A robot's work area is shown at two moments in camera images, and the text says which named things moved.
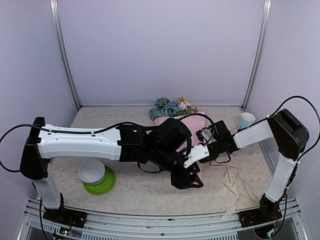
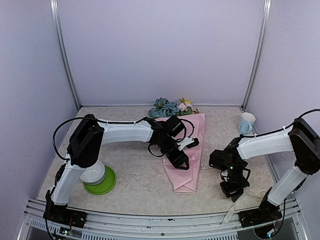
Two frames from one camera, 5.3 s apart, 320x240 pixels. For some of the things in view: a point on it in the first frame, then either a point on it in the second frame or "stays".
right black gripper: x=213 y=157 -> x=235 y=193
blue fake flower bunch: x=164 y=107 stays
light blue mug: x=247 y=119 stays
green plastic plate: x=105 y=186 stays
